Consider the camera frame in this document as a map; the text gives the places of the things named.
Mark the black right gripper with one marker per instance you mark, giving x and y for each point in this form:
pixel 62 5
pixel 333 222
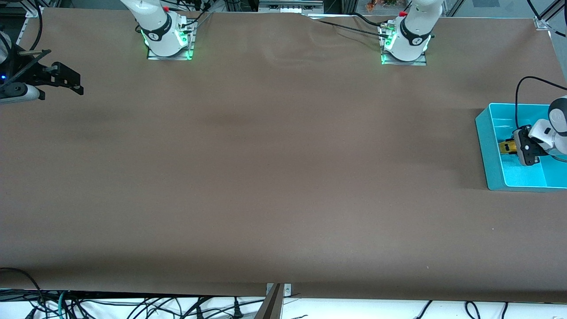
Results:
pixel 39 73

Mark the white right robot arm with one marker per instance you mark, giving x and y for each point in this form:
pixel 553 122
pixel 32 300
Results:
pixel 161 31

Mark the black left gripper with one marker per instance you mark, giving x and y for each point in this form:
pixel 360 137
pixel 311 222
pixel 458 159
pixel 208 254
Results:
pixel 519 138

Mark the small metal table bracket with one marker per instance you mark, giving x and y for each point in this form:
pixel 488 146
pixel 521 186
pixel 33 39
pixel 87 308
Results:
pixel 287 290

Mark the aluminium frame rack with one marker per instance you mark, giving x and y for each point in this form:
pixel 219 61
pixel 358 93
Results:
pixel 290 6

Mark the yellow toy beetle car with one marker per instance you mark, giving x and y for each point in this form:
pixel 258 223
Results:
pixel 506 147

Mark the dark slanted bar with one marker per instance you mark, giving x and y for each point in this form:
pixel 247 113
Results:
pixel 270 305

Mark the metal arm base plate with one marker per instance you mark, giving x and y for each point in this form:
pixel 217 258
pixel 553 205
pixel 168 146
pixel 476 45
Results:
pixel 405 62
pixel 188 44

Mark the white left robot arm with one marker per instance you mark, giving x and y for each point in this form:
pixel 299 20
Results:
pixel 414 31

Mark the metal table corner bracket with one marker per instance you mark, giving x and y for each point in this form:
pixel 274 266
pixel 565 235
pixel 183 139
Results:
pixel 31 12
pixel 542 23

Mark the teal plastic bin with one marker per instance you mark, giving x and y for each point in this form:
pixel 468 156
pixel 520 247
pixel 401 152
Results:
pixel 491 155

